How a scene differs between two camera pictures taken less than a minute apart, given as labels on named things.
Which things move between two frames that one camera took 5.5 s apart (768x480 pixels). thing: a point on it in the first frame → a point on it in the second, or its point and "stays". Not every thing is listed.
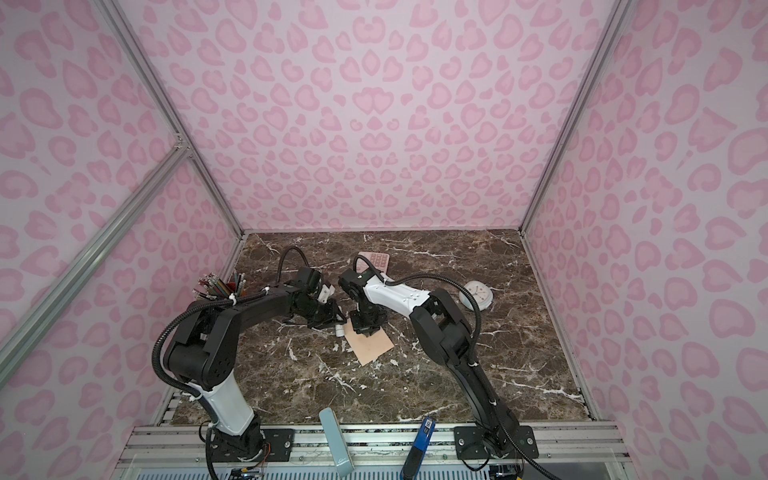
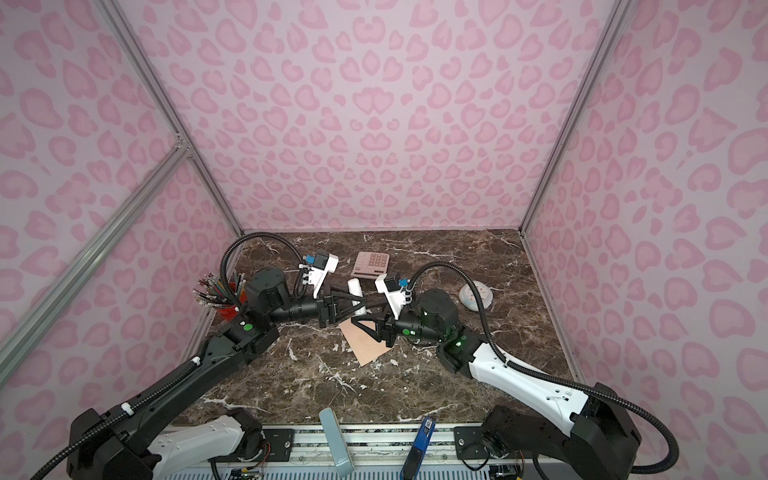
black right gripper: [365, 332] → [388, 328]
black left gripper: [332, 317] stays
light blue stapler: [339, 449] stays
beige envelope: [366, 348] stays
